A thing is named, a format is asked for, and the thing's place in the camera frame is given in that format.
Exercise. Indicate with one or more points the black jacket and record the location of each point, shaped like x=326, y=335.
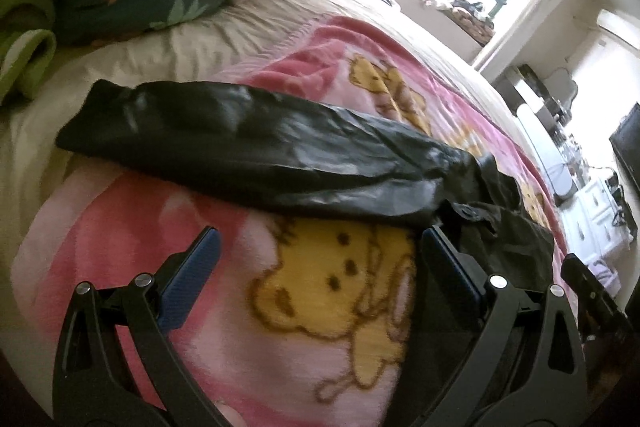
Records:
x=250, y=142

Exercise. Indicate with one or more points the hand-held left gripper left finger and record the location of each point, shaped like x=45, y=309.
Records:
x=192, y=274

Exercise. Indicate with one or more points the beige bed sheet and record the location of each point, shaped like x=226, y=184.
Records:
x=175, y=52

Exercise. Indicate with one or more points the clutter on window bench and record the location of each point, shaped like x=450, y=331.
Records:
x=465, y=14

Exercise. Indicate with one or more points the white drawer cabinet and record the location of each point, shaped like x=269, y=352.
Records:
x=595, y=217

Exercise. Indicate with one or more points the green blanket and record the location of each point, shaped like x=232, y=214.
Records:
x=25, y=52

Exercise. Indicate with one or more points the white window bench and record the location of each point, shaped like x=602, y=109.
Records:
x=435, y=27

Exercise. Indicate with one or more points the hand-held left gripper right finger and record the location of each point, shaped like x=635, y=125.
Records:
x=452, y=269

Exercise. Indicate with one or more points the pink bear print blanket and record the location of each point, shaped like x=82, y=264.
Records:
x=325, y=282

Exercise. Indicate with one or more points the dressing table with mirror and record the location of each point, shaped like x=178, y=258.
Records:
x=537, y=89

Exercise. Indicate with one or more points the black television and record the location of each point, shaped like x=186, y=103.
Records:
x=627, y=152

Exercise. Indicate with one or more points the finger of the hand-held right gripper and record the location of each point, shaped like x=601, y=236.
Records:
x=595, y=289

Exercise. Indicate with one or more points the white rounded footboard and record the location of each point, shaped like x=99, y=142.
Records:
x=545, y=157

